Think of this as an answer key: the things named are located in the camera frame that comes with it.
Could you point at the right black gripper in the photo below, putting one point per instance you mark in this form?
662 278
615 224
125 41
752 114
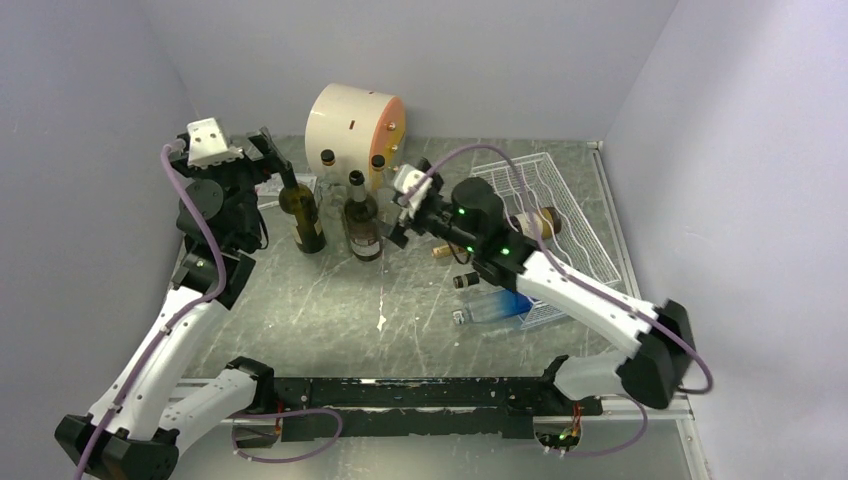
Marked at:
397 233

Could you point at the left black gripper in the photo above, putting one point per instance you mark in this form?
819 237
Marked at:
271 160

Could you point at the dark green wine bottle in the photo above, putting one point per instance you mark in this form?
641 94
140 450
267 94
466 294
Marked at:
297 199

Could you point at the clear bottle yellow label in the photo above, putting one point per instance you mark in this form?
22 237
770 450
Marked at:
335 168

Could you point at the dark bottle silver cap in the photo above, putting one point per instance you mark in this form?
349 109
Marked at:
360 220

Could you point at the clear bottle black cap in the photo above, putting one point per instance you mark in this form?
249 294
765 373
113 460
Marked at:
333 197

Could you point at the red bottle gold cap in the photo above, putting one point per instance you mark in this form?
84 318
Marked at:
547 220

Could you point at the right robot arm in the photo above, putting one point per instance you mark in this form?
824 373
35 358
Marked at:
652 345

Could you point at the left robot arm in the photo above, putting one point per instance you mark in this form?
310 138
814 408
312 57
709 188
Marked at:
134 430

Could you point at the blue clear bottle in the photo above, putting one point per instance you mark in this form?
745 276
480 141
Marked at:
492 307

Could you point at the cream cylindrical drum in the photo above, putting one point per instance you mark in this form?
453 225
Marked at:
358 122

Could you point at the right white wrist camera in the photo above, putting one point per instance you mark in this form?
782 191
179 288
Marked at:
410 185

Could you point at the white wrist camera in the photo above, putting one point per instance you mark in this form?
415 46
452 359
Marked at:
209 145
410 185

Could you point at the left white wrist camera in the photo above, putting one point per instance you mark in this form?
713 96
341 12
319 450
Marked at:
209 145

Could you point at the white wire wine rack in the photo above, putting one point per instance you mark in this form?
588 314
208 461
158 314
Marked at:
577 244

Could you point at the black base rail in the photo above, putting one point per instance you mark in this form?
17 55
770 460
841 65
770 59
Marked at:
357 407

